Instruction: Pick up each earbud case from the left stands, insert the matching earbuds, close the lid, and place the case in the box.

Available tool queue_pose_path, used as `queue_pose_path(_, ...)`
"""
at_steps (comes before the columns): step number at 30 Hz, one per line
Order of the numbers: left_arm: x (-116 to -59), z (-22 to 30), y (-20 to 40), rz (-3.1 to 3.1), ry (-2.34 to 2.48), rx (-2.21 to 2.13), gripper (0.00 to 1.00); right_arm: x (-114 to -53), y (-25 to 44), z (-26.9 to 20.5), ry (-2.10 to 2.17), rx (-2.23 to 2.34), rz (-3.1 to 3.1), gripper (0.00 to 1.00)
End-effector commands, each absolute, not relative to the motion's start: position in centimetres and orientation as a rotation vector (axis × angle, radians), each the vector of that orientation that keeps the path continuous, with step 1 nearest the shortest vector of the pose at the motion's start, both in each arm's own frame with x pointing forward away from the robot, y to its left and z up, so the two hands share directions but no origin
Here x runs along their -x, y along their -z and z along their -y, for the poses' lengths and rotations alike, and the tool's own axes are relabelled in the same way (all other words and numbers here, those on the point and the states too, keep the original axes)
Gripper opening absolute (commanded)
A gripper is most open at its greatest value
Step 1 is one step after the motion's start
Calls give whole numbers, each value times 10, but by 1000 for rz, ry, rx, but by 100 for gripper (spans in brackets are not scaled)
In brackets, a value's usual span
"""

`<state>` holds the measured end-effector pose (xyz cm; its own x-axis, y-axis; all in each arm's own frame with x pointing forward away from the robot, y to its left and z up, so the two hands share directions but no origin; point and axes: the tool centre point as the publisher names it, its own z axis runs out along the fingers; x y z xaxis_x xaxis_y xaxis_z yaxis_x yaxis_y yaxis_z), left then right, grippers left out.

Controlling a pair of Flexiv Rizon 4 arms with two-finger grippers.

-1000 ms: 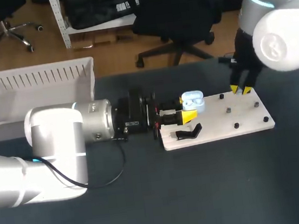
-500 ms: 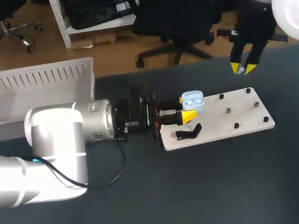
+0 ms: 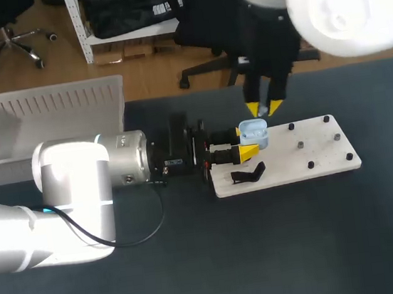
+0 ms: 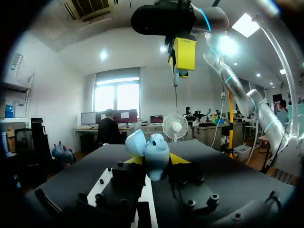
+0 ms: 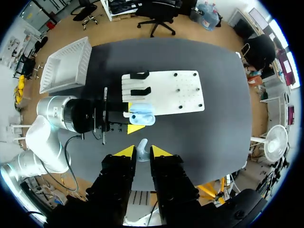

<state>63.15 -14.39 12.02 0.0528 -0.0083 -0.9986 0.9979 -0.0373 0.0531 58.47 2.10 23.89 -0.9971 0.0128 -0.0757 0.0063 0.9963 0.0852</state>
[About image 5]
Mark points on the light blue earbud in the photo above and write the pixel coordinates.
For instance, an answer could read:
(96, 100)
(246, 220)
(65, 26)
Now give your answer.
(143, 152)

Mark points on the grey slotted basket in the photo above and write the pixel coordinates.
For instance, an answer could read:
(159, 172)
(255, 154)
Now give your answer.
(64, 66)

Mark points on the light blue earbud case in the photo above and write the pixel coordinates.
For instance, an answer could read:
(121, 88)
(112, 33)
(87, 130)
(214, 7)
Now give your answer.
(142, 115)

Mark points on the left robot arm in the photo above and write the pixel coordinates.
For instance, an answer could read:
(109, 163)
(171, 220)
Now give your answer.
(52, 133)

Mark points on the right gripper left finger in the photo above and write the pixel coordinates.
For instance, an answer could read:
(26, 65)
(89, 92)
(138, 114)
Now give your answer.
(116, 180)

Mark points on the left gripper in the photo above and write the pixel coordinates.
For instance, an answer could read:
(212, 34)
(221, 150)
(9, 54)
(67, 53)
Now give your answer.
(104, 118)

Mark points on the person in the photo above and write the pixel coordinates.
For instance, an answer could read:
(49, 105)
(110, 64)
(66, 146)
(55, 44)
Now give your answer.
(260, 51)

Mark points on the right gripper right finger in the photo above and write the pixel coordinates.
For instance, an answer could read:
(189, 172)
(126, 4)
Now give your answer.
(168, 183)

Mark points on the white plate with black stands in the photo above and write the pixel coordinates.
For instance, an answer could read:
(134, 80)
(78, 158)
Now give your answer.
(171, 92)

